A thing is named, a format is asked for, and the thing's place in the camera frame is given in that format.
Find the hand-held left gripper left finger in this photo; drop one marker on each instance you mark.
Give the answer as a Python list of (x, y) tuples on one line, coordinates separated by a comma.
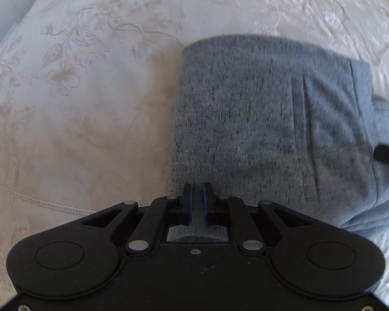
[(190, 202)]

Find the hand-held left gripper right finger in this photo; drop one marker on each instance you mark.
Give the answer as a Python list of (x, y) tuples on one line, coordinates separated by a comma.
[(205, 202)]

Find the grey knit pants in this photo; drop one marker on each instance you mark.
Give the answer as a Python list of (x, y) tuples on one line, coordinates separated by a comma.
[(262, 120)]

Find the cream embroidered bedspread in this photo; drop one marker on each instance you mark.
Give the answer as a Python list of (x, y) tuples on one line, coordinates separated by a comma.
[(84, 120)]

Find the white pillow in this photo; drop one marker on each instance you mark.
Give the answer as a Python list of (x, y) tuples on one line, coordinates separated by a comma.
[(3, 9)]

